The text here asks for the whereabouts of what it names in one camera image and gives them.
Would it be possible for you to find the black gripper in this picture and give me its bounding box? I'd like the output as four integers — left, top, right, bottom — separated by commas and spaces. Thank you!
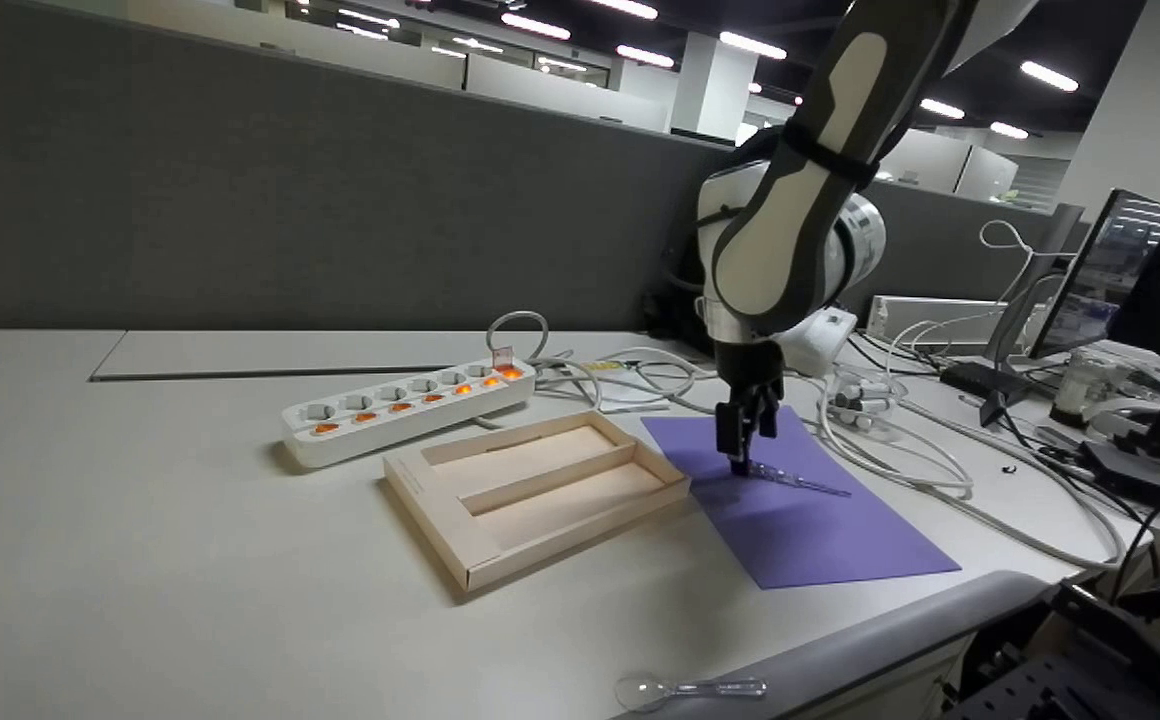
715, 341, 784, 477

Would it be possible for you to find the clear red-tipped screwdriver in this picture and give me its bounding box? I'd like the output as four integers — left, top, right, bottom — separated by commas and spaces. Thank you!
749, 459, 850, 496

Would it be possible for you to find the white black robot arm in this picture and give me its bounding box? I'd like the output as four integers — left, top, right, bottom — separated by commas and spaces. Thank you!
696, 0, 1034, 477

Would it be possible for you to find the wooden two-compartment tray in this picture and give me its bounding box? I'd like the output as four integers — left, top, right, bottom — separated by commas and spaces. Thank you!
385, 410, 686, 598

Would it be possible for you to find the purple paper sheet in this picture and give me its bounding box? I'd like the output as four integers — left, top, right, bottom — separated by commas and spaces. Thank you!
642, 410, 956, 587

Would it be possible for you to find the white box device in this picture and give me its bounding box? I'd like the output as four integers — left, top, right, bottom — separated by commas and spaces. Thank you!
865, 297, 1003, 348

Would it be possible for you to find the computer monitor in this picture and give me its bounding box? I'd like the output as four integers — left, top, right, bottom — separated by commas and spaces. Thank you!
1032, 189, 1160, 357

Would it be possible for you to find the white power strip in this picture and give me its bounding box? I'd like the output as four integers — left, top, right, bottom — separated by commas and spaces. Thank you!
282, 360, 537, 466

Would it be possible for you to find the white cable bundle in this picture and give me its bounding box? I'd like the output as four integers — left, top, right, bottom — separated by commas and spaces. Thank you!
811, 372, 1132, 574

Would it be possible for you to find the white power strip cable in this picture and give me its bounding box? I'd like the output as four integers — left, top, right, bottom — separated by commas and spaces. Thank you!
483, 307, 715, 416

